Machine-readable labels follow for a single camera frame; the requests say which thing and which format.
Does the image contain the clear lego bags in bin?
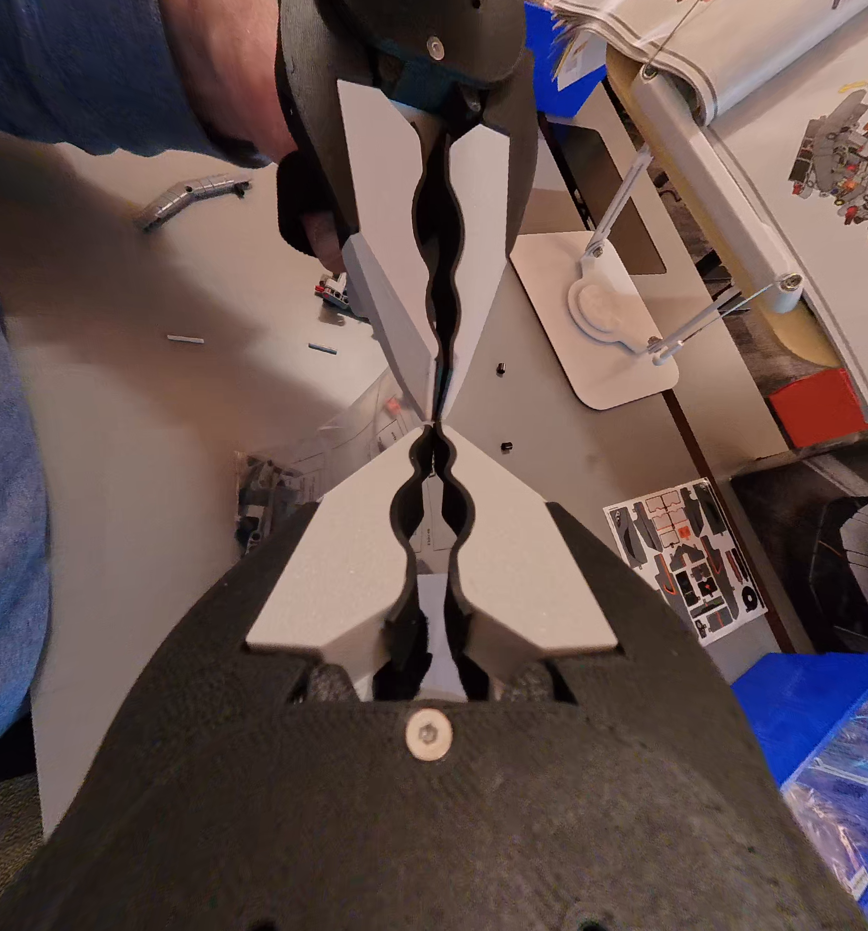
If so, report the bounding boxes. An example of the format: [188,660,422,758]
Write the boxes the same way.
[779,684,868,931]

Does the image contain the lego sticker sheet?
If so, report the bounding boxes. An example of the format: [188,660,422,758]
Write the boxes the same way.
[603,477,769,648]

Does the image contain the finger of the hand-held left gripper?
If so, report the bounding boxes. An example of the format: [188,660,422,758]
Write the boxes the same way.
[336,79,446,423]
[440,122,514,423]

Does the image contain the clear plastic lego bag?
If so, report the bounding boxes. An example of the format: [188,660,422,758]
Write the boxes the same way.
[238,378,451,701]

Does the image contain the black lego set box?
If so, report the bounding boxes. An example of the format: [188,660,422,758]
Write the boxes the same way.
[731,425,868,656]

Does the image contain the blue plastic bin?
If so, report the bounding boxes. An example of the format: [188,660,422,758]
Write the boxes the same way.
[731,649,868,931]
[525,0,610,117]

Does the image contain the person's left hand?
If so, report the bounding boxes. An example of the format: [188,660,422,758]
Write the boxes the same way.
[163,0,349,275]

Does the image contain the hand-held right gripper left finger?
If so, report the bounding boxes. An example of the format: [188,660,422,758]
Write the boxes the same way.
[245,425,435,701]

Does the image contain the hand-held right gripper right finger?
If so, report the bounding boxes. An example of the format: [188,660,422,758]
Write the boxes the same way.
[434,424,619,701]

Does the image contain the white book stand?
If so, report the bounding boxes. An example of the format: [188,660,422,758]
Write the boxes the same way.
[510,44,846,413]

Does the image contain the person's left forearm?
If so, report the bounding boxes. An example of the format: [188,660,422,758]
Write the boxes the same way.
[0,0,213,157]

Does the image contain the red box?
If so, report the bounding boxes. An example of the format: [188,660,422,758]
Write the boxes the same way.
[767,367,868,449]

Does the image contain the lego instruction booklet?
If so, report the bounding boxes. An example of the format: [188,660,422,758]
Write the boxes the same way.
[550,0,868,426]

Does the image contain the grey curved lego piece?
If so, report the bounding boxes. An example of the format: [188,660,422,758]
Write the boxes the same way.
[136,173,252,233]

